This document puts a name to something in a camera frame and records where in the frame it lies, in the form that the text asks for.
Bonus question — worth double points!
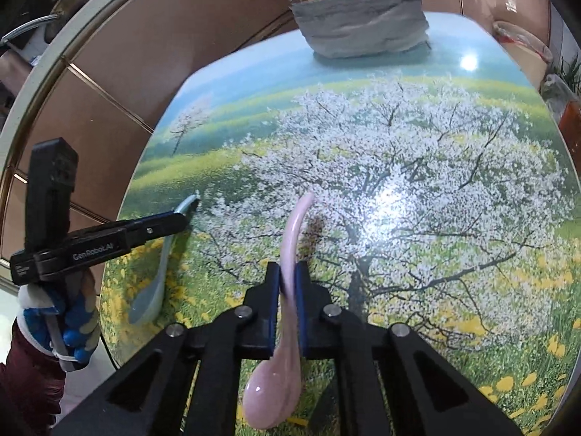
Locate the light blue ceramic spoon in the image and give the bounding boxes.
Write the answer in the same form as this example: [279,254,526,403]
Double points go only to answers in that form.
[128,194,200,325]

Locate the plastic bag with greens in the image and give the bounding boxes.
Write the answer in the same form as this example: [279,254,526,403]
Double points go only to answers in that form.
[540,53,580,123]

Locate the steel wok left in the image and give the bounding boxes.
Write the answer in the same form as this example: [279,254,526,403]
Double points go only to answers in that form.
[1,0,90,46]

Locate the cooking oil bottle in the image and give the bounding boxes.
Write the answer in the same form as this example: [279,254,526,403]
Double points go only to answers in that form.
[558,100,581,173]

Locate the grey cloth around holder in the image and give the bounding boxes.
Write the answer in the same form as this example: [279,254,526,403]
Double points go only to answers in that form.
[292,0,429,59]

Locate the beige trash bin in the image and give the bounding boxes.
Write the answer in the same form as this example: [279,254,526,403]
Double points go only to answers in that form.
[492,21,553,90]

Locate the blue white gloved left hand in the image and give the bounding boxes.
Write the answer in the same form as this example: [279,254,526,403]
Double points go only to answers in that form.
[17,270,101,372]

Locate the brown kitchen cabinets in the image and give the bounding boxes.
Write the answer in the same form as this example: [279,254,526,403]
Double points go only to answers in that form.
[0,0,553,291]

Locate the pink ceramic spoon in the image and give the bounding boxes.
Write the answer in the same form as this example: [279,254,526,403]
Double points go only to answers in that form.
[242,192,314,430]

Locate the dark red sleeve forearm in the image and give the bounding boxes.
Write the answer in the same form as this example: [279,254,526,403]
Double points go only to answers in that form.
[1,321,65,436]

